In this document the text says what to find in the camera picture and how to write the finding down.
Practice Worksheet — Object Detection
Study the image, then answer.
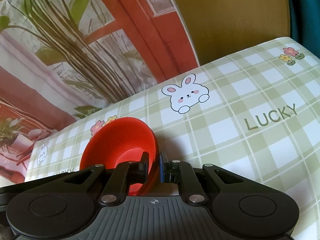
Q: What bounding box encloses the large red bowl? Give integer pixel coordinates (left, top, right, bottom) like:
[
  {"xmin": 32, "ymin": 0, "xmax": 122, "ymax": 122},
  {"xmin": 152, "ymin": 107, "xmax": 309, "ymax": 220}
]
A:
[{"xmin": 80, "ymin": 117, "xmax": 159, "ymax": 196}]

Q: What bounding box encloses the yellow wooden headboard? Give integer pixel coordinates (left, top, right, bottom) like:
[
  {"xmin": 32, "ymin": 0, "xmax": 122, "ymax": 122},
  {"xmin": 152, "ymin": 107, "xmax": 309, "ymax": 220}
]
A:
[{"xmin": 174, "ymin": 0, "xmax": 290, "ymax": 65}]

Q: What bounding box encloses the green checked tablecloth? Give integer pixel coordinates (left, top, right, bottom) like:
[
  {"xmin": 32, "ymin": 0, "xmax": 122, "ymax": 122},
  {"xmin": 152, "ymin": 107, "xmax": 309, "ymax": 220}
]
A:
[{"xmin": 26, "ymin": 37, "xmax": 319, "ymax": 239}]

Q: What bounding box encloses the printed backdrop cloth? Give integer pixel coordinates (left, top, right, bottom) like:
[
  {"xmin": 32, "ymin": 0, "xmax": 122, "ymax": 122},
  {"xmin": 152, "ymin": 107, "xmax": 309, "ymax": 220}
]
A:
[{"xmin": 1, "ymin": 0, "xmax": 199, "ymax": 184}]

